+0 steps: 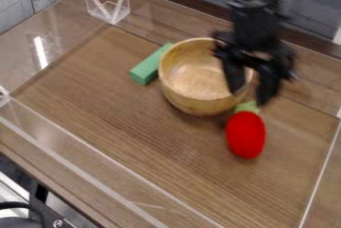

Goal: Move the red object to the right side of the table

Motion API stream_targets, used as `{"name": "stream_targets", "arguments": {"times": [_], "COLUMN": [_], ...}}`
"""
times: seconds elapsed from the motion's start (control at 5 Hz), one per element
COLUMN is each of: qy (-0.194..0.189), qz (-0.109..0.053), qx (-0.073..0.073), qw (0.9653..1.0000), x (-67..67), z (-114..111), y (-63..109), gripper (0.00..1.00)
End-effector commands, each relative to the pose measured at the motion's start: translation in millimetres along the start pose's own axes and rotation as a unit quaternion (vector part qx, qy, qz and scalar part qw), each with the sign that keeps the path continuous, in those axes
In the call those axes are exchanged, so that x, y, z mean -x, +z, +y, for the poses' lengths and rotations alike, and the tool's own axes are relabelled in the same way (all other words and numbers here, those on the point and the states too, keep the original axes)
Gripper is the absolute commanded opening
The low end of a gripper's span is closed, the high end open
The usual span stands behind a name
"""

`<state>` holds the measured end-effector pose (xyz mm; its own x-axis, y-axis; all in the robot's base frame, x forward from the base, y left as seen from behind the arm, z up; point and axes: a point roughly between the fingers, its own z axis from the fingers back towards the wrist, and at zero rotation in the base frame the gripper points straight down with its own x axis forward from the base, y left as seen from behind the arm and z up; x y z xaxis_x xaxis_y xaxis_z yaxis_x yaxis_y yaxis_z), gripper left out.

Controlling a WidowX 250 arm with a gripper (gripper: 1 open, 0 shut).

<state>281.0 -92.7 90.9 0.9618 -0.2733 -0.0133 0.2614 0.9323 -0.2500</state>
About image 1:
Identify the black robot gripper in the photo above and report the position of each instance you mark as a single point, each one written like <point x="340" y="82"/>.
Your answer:
<point x="252" y="46"/>

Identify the red toy strawberry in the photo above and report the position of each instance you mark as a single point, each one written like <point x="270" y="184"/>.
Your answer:
<point x="245" y="131"/>

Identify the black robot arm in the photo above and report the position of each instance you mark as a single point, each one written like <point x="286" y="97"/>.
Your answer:
<point x="252" y="47"/>

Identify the wooden bowl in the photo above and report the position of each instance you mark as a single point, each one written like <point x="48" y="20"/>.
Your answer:
<point x="193" y="80"/>

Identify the green rectangular block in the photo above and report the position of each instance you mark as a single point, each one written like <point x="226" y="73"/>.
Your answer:
<point x="145" y="71"/>

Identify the clear acrylic tray wall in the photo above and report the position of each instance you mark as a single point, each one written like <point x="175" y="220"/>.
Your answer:
<point x="130" y="160"/>

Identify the black table leg bracket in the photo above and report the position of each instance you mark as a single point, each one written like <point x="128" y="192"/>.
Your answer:
<point x="51" y="218"/>

